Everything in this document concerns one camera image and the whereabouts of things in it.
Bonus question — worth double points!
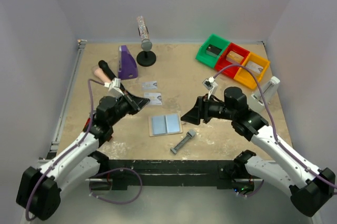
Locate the white gold credit card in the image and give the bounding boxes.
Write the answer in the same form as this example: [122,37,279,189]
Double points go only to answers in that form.
[144,92,163,105]

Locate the silver credit card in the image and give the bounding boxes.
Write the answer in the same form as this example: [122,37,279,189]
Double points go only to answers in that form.
[142,81,157,91]

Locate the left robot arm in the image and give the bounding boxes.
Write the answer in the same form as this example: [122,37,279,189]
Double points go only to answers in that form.
[16,91,150,221]

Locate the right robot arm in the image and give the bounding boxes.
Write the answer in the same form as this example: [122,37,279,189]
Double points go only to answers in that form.
[181,87,336,217]

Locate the purple wedge holder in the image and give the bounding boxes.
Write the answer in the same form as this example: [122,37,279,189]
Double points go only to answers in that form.
[118,45,138,80]

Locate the black card in green bin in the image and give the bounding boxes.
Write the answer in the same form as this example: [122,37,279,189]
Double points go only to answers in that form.
[205,44,222,57]

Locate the tan card in red bin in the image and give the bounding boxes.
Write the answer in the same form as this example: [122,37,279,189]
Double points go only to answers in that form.
[226,51,244,64]

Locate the white card in yellow bin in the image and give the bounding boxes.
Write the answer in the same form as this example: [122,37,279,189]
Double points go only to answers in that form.
[246,61,264,76]

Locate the grey truss bar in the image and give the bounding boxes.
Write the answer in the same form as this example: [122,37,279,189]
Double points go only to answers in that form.
[170,130,196,154]

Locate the red storage bin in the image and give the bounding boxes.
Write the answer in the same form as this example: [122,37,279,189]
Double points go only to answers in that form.
[215,43,249,71]

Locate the black round stand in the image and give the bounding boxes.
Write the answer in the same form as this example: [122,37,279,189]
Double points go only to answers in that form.
[136,51,156,67]

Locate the red glitter microphone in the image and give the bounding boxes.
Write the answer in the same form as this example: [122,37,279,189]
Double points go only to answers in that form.
[83,118,92,132]

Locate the yellow storage bin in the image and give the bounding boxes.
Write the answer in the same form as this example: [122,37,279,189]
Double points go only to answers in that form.
[234,52,270,90]

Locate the beige microphone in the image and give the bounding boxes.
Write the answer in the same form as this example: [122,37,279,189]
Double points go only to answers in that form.
[93,67,112,83]

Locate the white grey stand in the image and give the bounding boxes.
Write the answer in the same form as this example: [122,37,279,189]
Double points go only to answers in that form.
[247,76,280,113]

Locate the glitter microphone on stand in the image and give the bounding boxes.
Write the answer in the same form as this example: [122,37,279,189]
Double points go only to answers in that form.
[137,16,152,52]

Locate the green storage bin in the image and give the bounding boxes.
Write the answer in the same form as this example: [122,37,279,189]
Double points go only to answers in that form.
[196,34,231,68]

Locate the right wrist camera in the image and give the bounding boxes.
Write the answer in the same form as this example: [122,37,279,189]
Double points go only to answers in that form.
[202,76,218,99]

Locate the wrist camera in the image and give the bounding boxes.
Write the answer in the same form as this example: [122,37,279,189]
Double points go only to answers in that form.
[104,77,125,98]
[202,76,218,99]

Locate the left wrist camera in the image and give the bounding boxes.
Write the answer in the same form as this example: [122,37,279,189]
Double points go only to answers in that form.
[104,77,125,98]

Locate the black base frame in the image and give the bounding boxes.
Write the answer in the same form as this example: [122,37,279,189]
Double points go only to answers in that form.
[89,158,260,191]

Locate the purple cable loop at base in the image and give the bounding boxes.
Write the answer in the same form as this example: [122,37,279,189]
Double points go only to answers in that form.
[88,168,144,204]

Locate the aluminium frame rail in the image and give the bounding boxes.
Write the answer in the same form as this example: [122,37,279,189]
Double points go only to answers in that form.
[38,40,87,163]

